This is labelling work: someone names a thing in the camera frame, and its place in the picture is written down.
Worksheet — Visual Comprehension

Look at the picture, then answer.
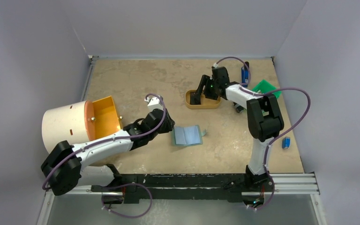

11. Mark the tan oval tray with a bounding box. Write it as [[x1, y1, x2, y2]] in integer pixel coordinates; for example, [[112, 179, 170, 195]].
[[185, 90, 221, 110]]

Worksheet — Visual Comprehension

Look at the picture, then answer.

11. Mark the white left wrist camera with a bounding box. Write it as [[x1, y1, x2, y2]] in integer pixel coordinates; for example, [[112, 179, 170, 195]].
[[144, 97, 163, 112]]

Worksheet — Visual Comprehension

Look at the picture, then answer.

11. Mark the black aluminium base frame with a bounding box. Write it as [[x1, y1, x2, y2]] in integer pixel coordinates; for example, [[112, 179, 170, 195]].
[[45, 163, 320, 206]]

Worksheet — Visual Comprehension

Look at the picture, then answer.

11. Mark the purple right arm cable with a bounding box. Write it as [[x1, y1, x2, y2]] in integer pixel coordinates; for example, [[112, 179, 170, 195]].
[[212, 56, 311, 212]]

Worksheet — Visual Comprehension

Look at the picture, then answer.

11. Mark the black credit card stack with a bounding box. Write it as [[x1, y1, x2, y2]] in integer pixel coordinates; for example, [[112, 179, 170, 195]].
[[190, 92, 201, 105]]

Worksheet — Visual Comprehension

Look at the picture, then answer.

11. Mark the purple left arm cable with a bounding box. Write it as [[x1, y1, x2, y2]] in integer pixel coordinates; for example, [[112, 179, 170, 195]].
[[42, 93, 167, 219]]

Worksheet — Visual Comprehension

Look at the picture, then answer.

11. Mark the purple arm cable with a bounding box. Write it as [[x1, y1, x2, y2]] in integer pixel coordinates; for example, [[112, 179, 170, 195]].
[[42, 93, 167, 219], [212, 56, 311, 212]]

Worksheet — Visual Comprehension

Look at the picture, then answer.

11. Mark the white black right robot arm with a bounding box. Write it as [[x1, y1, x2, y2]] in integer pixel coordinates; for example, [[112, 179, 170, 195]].
[[188, 67, 285, 191]]

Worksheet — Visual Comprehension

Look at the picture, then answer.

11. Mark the small black binder clip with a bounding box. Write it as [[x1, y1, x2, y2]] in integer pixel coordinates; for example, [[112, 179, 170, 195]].
[[234, 104, 245, 113]]

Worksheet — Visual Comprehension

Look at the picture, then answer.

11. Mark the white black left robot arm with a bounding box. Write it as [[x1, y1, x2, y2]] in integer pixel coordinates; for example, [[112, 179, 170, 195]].
[[41, 109, 175, 196]]

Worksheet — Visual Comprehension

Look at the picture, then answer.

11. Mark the small blue object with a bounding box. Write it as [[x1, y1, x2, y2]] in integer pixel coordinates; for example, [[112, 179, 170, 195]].
[[282, 137, 291, 149]]

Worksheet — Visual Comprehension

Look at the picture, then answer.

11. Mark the green plastic bin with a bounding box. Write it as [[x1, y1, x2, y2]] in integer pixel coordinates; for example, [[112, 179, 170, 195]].
[[251, 80, 278, 96]]

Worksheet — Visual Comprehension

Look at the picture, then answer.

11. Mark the white cylinder container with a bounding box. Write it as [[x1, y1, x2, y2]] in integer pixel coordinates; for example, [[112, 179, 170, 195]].
[[41, 101, 96, 153]]

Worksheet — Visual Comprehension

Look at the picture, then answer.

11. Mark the grey-green card holder wallet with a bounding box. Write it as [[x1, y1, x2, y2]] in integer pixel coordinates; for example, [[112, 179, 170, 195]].
[[171, 125, 207, 147]]

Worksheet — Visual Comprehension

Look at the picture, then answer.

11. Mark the yellow drawer box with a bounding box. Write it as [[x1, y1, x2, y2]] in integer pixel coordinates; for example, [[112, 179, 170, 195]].
[[92, 96, 123, 139]]

